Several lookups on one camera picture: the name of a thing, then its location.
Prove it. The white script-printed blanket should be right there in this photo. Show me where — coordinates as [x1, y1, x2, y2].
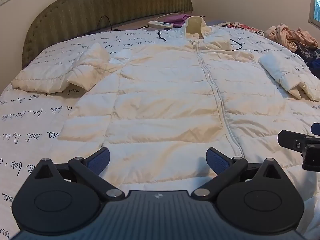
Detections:
[0, 22, 320, 240]

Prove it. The pink clothes pile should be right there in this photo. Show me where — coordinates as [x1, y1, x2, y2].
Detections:
[265, 23, 319, 53]

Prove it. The white puffer jacket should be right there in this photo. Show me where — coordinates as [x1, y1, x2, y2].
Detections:
[11, 16, 320, 205]

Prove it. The black charger cable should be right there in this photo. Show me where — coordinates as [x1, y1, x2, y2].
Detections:
[158, 31, 243, 51]

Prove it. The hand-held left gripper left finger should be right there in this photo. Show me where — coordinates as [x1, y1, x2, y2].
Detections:
[34, 147, 125, 202]

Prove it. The white power strip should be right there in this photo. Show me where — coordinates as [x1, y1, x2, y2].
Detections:
[147, 21, 174, 29]

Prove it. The green upholstered headboard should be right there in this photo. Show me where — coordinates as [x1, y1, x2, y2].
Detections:
[22, 0, 193, 69]

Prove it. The floral cloth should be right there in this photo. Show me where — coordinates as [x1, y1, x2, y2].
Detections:
[220, 22, 265, 37]

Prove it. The window beside bed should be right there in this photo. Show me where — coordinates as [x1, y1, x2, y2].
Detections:
[309, 0, 320, 27]

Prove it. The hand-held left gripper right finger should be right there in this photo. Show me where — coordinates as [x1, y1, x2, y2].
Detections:
[191, 147, 284, 202]

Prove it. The dark blue cloth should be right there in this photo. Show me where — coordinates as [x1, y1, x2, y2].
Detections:
[296, 44, 320, 78]

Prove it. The purple cloth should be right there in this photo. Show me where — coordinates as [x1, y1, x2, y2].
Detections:
[155, 13, 192, 27]

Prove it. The thin black looped cable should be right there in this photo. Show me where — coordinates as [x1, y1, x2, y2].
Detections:
[96, 15, 118, 32]

